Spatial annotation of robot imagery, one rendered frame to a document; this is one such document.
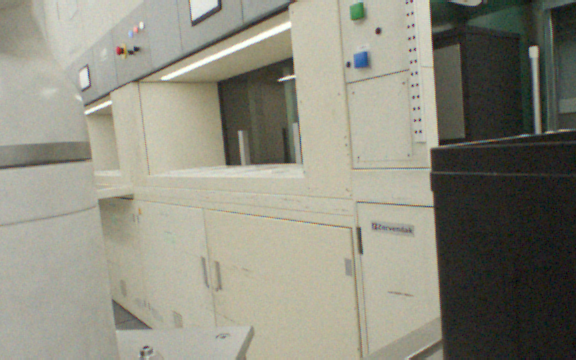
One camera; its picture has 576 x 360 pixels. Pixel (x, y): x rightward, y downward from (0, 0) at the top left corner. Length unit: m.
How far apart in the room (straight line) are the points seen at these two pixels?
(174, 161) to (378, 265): 1.42
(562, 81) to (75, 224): 1.59
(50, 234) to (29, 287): 0.04
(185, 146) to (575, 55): 1.63
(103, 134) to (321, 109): 2.77
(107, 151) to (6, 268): 3.37
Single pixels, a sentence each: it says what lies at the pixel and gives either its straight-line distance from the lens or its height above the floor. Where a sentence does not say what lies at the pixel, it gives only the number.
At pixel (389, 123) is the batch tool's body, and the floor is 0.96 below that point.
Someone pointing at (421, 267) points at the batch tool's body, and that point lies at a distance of 0.95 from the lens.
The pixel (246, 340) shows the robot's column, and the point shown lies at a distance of 0.46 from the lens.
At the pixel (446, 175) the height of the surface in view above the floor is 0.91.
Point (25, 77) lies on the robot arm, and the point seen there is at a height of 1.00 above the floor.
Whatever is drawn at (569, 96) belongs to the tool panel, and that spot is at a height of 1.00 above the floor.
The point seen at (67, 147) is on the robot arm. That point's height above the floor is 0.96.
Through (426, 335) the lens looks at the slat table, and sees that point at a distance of 0.44.
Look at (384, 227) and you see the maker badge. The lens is 0.98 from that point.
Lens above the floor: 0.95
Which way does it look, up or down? 5 degrees down
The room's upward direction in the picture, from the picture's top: 5 degrees counter-clockwise
